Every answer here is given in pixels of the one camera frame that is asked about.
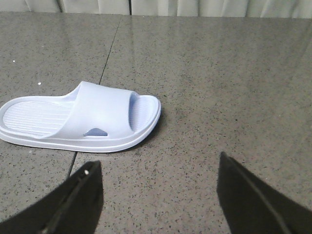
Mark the beige pleated curtain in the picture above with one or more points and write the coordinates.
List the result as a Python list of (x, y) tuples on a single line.
[(205, 8)]

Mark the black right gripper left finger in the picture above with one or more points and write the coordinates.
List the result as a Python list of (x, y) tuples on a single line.
[(74, 207)]

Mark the light blue slipper inserted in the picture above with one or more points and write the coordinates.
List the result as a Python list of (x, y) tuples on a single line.
[(92, 118)]

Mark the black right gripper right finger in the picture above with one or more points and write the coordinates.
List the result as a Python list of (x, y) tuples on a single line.
[(251, 206)]

